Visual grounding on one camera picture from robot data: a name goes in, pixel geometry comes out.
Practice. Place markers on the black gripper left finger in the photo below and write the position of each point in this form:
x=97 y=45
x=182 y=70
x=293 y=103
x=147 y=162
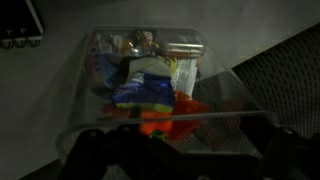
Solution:
x=93 y=156

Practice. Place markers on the black spiral notebook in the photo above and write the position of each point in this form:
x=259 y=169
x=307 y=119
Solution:
x=18 y=23

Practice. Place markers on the orange snack packet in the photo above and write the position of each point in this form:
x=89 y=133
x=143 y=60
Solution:
x=186 y=111

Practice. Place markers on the grey snack packet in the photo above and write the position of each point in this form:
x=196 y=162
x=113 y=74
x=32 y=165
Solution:
x=150 y=66

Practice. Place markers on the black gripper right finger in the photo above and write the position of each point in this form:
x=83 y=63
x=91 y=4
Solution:
x=293 y=156

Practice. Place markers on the clear plastic container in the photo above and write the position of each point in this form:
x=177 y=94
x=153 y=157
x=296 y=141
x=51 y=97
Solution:
x=83 y=100

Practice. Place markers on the white printed snack packet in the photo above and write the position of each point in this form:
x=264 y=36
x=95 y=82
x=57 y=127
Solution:
x=185 y=76

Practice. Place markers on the dark patterned sofa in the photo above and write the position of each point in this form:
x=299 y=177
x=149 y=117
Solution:
x=286 y=83

